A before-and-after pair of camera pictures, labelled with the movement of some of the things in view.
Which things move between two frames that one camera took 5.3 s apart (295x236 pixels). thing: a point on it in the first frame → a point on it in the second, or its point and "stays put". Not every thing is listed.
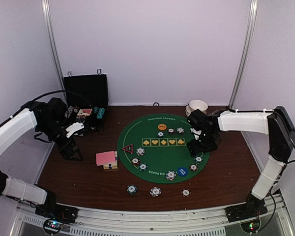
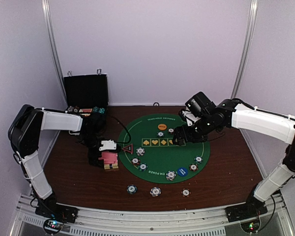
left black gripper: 66,155 → 91,156
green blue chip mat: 142,167 stays put
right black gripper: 194,149 → 188,137
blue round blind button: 182,171 stays put
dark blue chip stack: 132,189 stays put
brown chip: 135,161 stays put
